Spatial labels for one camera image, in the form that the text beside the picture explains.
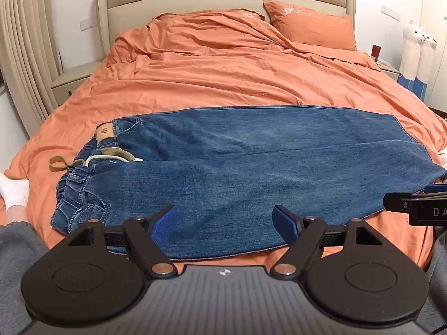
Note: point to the beige nightstand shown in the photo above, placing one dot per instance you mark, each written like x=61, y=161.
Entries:
x=75, y=76
x=387, y=71

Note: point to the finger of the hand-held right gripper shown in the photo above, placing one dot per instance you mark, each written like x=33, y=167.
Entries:
x=394, y=203

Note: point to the orange duvet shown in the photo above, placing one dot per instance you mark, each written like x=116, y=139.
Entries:
x=227, y=73

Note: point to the white wall switch plate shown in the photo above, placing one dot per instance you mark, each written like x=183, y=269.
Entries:
x=390, y=11
x=87, y=23

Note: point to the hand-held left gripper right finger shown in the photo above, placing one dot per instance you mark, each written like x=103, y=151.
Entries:
x=284, y=225

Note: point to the orange embroidered pillow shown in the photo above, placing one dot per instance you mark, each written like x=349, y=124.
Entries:
x=314, y=28
x=252, y=14

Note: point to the olive webbing belt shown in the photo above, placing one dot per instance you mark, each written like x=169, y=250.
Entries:
x=113, y=152

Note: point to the person's white sock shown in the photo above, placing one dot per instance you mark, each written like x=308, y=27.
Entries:
x=14, y=190
x=444, y=158

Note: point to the beige pleated curtain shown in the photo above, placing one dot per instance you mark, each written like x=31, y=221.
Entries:
x=24, y=42

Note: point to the blue denim pants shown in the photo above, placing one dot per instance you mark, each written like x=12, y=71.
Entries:
x=227, y=167

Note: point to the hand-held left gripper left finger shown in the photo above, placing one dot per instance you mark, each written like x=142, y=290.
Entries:
x=164, y=228

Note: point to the dark red small container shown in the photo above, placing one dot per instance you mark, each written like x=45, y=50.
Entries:
x=376, y=51

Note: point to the person's grey trousers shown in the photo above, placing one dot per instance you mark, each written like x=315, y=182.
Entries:
x=17, y=251

